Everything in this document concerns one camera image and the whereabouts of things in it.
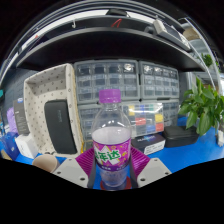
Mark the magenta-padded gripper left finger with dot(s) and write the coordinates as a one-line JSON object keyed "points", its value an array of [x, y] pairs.
{"points": [[70, 170]]}

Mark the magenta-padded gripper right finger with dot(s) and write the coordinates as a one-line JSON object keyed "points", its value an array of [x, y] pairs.
{"points": [[155, 170]]}

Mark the clear bottle with purple cap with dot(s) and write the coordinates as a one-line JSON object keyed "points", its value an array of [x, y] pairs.
{"points": [[111, 133]]}

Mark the beige ribbed cup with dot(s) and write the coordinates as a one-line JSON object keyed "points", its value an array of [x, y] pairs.
{"points": [[45, 162]]}

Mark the black box with white label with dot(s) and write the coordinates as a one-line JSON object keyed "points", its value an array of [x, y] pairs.
{"points": [[148, 144]]}

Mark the flat round red coaster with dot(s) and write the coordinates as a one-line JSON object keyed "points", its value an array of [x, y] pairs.
{"points": [[128, 184]]}

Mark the flat black zip case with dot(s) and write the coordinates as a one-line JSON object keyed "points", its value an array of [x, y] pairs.
{"points": [[180, 136]]}

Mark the black rounded case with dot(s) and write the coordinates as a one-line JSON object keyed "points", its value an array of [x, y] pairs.
{"points": [[60, 126]]}

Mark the clear organizer with coloured parts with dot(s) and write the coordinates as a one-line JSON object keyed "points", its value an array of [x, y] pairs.
{"points": [[146, 120]]}

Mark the low grey drawer cabinet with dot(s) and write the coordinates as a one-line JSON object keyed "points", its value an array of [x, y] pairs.
{"points": [[85, 120]]}

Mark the dark grey upright box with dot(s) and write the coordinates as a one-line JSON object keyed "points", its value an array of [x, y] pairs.
{"points": [[21, 116]]}

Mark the white plug adapter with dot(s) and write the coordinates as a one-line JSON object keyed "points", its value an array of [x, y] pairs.
{"points": [[220, 138]]}

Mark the green potted plant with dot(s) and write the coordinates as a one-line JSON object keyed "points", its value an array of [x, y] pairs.
{"points": [[200, 106]]}

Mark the grey small-parts drawer cabinet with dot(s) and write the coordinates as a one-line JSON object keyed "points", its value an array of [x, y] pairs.
{"points": [[106, 78], [160, 80]]}

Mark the black wall shelf unit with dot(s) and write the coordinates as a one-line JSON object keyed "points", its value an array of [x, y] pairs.
{"points": [[106, 46]]}

